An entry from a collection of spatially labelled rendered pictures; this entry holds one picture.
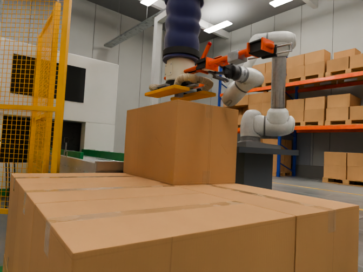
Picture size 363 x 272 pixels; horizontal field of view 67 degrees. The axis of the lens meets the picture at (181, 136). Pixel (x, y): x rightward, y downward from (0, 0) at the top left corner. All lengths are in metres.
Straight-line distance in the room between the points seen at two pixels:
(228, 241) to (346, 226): 0.56
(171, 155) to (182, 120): 0.18
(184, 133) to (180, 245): 0.80
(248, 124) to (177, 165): 0.99
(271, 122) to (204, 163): 0.90
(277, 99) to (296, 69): 7.52
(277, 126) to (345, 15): 9.13
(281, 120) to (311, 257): 1.35
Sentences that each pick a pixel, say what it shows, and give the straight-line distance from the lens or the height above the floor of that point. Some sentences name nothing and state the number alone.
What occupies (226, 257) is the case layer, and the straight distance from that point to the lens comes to 0.67.
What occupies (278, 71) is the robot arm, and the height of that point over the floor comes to 1.31.
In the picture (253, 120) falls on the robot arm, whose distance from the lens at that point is 2.17.
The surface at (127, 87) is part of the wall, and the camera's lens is 12.07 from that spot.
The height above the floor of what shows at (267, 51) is 1.13.
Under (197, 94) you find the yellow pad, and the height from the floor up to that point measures 1.03.
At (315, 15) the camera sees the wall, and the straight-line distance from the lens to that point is 11.56.
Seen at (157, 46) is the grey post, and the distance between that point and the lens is 5.52.
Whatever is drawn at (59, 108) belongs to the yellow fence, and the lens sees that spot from 2.52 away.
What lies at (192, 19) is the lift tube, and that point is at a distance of 1.73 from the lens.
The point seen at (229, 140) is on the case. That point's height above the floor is 0.77.
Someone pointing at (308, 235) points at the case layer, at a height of 0.48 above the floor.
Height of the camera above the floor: 0.71
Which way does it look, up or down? 3 degrees up
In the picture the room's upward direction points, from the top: 3 degrees clockwise
